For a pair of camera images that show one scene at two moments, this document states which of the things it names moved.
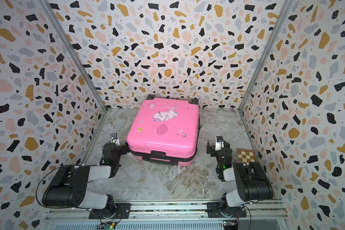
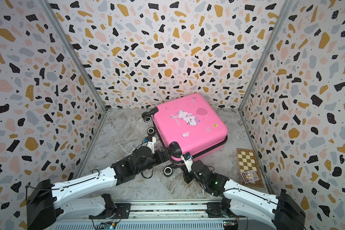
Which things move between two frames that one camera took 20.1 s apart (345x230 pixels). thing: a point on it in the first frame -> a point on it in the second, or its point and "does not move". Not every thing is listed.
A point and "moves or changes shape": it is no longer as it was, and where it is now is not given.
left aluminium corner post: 72,52 does not move
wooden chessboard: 246,155 does not move
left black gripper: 123,151 -> 165,157
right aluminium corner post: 285,7 does not move
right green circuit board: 231,224 does not move
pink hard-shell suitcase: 164,130 moves or changes shape
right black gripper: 213,151 -> 186,175
